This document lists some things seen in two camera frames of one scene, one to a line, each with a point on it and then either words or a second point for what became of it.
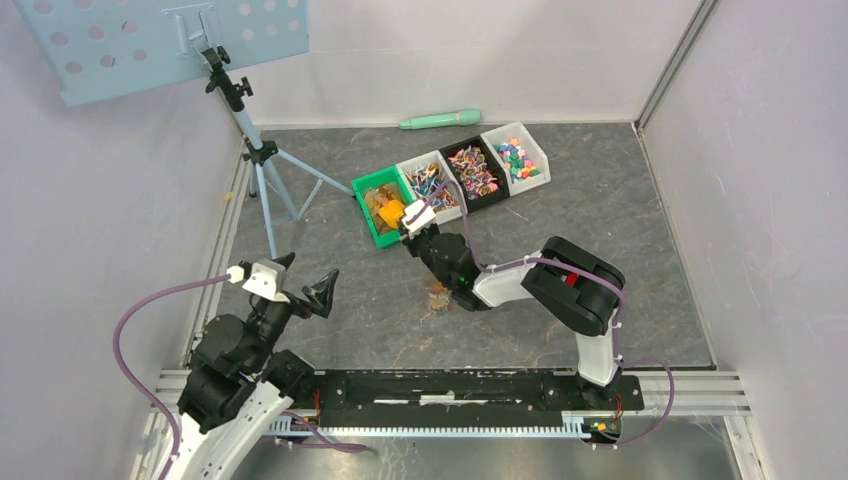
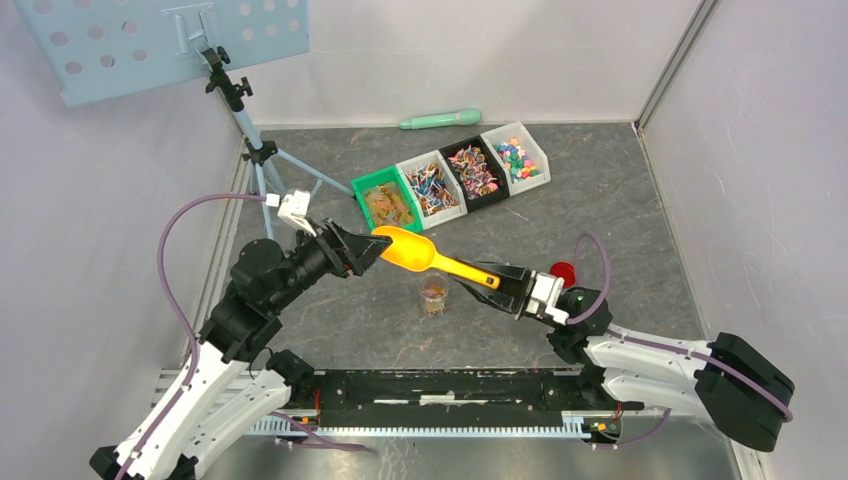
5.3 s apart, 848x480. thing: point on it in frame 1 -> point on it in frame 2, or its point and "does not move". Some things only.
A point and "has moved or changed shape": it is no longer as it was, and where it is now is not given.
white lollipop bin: [424, 174] does not move
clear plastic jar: [436, 297] does not move
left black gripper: [321, 293] -> [348, 252]
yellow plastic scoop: [393, 210] has moved or changed shape
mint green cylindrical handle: [467, 116] does not move
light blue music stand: [97, 49] does not move
